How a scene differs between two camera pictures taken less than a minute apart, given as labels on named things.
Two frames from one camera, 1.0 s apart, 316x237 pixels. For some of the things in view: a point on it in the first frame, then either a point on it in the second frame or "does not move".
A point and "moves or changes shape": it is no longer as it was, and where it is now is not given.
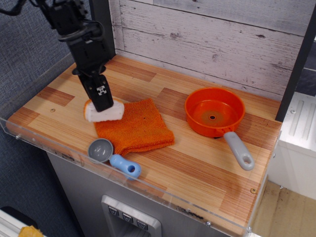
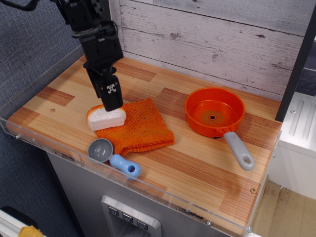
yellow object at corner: x=29 y=231 does not move
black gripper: x=91 y=56 -> x=102 y=50
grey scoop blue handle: x=101 y=150 does not move
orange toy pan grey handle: x=217 y=111 does not move
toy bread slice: x=115 y=112 moves or changes shape
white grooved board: x=298 y=126 does not move
